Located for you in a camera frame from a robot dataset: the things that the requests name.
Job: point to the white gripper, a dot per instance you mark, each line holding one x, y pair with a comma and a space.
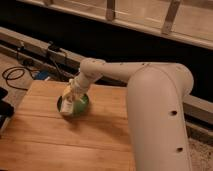
78, 85

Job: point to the white plastic bottle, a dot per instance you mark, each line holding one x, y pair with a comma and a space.
67, 105

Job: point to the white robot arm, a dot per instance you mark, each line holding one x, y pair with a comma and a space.
154, 100

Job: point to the green ceramic bowl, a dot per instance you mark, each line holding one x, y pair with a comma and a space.
78, 108

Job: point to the blue object on floor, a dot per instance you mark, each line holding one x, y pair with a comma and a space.
41, 75

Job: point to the black power adapter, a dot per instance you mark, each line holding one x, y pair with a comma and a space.
53, 48

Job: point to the black device at left edge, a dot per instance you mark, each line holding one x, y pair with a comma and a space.
6, 109

